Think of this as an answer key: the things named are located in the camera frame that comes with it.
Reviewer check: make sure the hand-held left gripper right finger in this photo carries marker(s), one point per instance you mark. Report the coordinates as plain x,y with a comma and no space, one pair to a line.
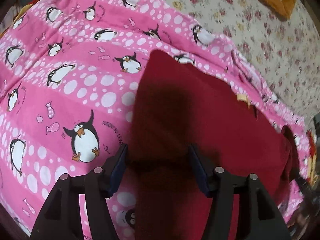
198,172

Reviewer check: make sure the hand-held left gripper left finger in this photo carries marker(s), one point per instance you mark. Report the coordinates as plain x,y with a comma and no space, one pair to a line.
117,172

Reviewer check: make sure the red garment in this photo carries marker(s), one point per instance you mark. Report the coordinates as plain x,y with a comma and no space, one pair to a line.
200,120

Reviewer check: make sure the pink penguin print blanket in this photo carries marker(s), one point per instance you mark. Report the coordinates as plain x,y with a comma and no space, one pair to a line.
70,85

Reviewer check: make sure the red yellow printed cloth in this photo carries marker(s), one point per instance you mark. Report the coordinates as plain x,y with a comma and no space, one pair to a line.
312,152

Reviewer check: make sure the floral bed sheet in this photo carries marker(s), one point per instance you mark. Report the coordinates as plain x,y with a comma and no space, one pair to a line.
250,25

